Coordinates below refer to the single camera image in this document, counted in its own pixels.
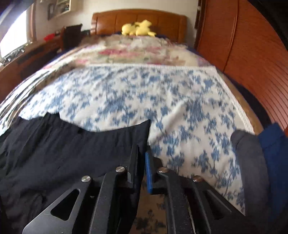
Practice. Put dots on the yellow plush toy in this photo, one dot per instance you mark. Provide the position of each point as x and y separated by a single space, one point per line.
138 29

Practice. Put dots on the folded grey garment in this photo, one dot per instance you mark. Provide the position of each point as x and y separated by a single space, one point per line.
250 157

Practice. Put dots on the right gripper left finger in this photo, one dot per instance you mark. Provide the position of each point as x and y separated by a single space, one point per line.
107 205

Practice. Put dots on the red bowl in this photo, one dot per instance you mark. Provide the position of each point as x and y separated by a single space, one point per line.
49 37

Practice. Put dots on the blue floral bed sheet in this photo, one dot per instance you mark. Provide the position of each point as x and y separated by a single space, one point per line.
192 111

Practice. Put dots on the black double-breasted coat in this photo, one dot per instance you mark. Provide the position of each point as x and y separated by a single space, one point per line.
43 157

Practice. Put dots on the dark wooden chair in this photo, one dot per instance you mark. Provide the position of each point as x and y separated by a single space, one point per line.
70 36

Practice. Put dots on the pink floral quilt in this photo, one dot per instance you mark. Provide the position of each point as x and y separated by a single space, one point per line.
130 49

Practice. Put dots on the window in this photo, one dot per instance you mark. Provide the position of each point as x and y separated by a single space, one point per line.
18 26

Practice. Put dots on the wooden headboard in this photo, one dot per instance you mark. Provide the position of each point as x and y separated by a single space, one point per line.
173 26

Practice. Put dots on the folded navy blue garment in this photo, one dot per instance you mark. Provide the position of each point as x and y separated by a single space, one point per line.
274 145

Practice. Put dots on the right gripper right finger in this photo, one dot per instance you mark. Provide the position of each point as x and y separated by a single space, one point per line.
191 204

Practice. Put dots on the wooden desk cabinet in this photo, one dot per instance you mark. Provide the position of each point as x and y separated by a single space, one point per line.
34 58

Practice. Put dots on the white wall shelf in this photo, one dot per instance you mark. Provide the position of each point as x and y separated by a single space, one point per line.
61 7

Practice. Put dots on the wooden louvered wardrobe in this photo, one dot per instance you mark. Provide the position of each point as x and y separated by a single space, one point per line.
236 38

